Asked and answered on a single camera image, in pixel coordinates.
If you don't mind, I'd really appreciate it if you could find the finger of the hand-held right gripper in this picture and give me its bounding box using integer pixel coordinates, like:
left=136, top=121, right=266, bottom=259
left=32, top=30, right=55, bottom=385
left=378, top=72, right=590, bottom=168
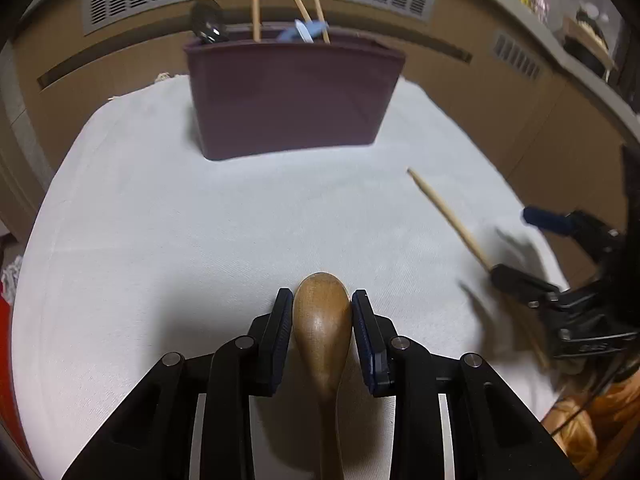
left=490, top=262, right=562, bottom=309
left=521, top=205, right=624, bottom=262

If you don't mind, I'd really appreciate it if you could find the grey translucent plastic spoon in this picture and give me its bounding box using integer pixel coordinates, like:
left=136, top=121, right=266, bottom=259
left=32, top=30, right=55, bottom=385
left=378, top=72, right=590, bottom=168
left=191, top=0, right=231, bottom=45

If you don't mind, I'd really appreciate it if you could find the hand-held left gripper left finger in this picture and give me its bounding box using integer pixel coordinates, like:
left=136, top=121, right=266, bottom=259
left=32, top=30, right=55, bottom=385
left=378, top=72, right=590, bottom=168
left=62, top=287, right=294, bottom=480

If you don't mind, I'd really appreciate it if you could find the dark round pot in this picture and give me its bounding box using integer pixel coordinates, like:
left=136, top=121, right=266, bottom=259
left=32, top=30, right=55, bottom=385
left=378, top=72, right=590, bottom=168
left=564, top=4, right=617, bottom=77

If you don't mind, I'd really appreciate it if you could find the brown wooden spoon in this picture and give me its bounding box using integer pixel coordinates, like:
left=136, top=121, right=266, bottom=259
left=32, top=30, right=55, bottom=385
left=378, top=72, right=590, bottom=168
left=292, top=272, right=352, bottom=480

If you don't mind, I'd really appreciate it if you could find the white table cloth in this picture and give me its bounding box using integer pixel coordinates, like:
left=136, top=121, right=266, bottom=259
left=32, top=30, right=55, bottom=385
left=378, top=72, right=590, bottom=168
left=12, top=74, right=571, bottom=480

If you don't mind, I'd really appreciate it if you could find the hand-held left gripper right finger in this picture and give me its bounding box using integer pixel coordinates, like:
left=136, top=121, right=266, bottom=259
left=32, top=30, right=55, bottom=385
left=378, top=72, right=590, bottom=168
left=351, top=289, right=581, bottom=480

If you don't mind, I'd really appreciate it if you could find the small grey vent grille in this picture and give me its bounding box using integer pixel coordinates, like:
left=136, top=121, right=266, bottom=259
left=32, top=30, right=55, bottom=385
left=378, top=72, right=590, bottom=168
left=492, top=31, right=544, bottom=81

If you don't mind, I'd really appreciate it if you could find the blue plastic spoon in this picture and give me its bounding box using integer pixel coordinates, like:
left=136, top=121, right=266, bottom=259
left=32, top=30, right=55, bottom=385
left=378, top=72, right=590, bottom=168
left=276, top=20, right=329, bottom=44

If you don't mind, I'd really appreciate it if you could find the red cloth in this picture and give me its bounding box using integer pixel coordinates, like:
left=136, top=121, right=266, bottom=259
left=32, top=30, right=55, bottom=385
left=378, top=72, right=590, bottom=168
left=0, top=296, right=15, bottom=411

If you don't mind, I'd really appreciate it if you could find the purple utensil holder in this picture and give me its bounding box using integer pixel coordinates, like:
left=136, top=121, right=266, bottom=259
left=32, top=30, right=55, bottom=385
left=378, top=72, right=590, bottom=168
left=182, top=29, right=406, bottom=162

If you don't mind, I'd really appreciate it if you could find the orange brown cloth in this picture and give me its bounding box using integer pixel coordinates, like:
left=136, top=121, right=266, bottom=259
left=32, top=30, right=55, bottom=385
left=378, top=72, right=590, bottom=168
left=547, top=377, right=640, bottom=480

